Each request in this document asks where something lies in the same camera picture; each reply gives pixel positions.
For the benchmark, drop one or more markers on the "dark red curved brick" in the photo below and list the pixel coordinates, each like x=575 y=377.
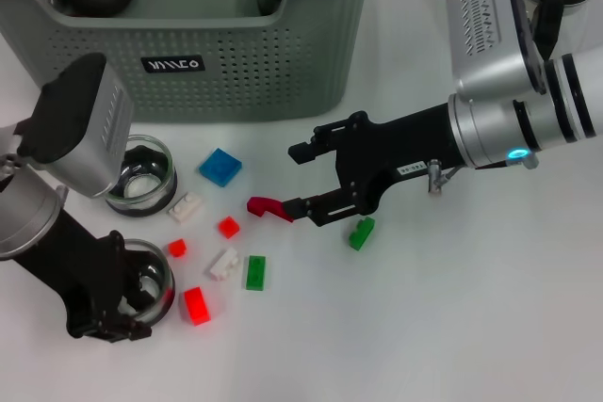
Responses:
x=261 y=206

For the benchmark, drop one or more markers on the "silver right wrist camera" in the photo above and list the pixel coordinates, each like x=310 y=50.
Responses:
x=490 y=44

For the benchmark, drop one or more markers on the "stepped green building brick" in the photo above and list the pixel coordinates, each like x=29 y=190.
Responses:
x=362 y=232

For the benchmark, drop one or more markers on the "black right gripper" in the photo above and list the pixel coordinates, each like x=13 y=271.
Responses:
x=391 y=148

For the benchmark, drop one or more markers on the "flat green building brick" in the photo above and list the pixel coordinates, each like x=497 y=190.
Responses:
x=255 y=272

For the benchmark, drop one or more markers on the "right gripper silver elbow plug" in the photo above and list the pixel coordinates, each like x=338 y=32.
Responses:
x=434 y=181

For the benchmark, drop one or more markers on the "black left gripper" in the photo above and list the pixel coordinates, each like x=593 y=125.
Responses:
x=70 y=270

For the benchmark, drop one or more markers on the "large red building brick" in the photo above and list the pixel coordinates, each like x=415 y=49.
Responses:
x=196 y=306

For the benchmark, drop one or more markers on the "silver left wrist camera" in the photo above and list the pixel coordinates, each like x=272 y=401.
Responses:
x=94 y=148

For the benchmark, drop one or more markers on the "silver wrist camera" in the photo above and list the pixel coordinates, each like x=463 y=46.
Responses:
x=94 y=148
x=490 y=44

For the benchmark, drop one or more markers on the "blue square building brick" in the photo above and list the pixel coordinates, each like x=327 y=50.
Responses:
x=220 y=168

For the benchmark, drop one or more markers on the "white building brick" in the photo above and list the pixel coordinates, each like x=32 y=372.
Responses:
x=185 y=208
x=222 y=265

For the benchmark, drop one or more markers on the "grey perforated storage bin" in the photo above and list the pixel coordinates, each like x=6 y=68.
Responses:
x=188 y=77

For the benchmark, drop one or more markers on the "small red building brick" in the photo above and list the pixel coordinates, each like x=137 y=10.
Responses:
x=229 y=227
x=177 y=248

